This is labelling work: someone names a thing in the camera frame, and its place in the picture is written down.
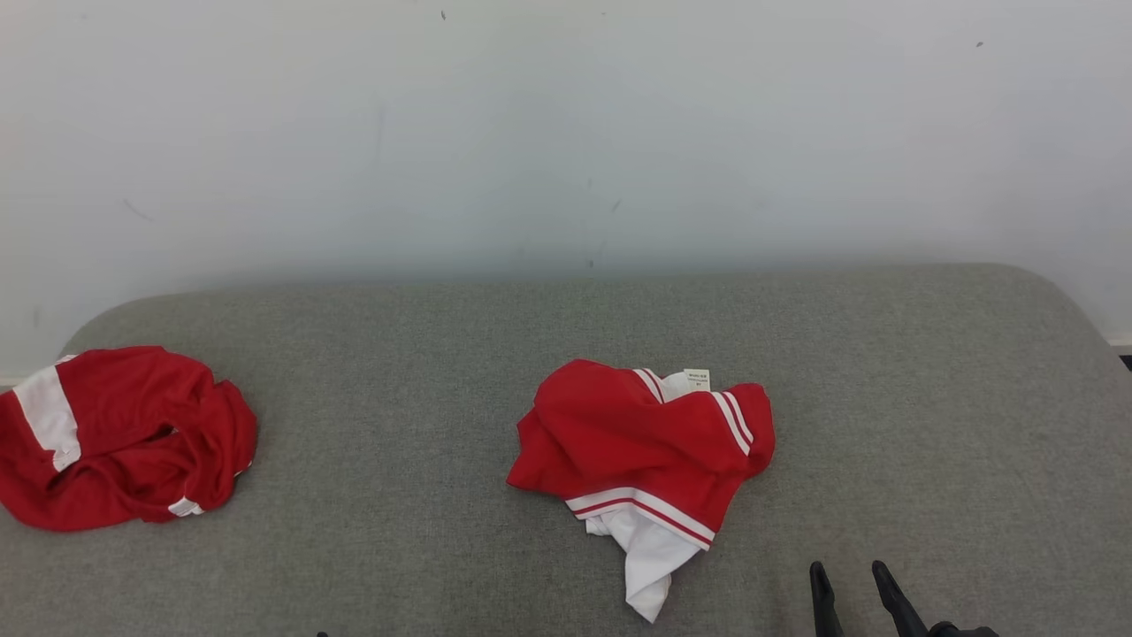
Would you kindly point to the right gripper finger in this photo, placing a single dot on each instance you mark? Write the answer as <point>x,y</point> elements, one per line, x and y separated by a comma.
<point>898,606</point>
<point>824,606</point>

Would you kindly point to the red shirt with white collar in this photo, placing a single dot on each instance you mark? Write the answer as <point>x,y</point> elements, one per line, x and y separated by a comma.
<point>619,425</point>

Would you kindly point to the grey fabric sofa seat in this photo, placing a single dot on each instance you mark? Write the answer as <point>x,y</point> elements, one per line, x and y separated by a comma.
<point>398,398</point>

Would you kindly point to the red shorts with white stripe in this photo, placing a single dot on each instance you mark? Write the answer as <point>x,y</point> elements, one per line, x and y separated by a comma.
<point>115,416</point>

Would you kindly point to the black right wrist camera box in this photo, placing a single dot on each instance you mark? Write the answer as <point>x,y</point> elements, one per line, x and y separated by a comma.
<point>959,633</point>

